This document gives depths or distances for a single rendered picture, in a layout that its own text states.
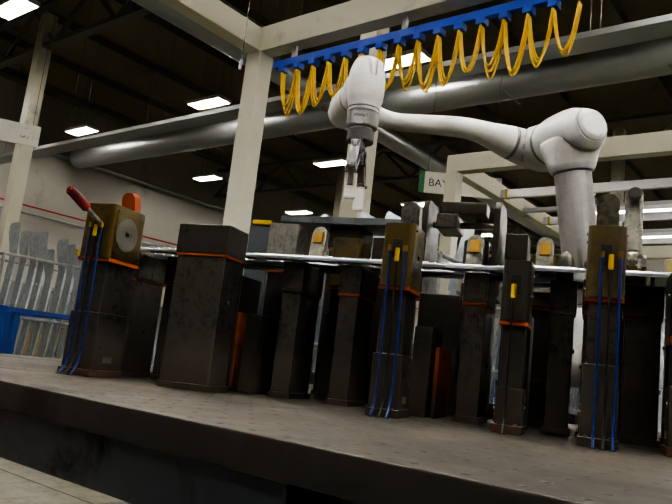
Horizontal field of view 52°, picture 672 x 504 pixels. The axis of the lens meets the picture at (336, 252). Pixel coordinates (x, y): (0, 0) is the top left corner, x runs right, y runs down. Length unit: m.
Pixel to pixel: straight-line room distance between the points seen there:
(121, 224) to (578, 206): 1.18
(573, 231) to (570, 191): 0.11
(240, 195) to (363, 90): 3.72
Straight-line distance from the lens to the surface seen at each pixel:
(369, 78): 1.94
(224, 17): 5.77
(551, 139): 2.00
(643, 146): 7.80
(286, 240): 1.69
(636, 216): 1.60
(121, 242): 1.53
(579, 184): 1.98
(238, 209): 5.54
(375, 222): 1.79
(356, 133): 1.90
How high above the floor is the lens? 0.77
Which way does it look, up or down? 9 degrees up
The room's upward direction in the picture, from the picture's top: 7 degrees clockwise
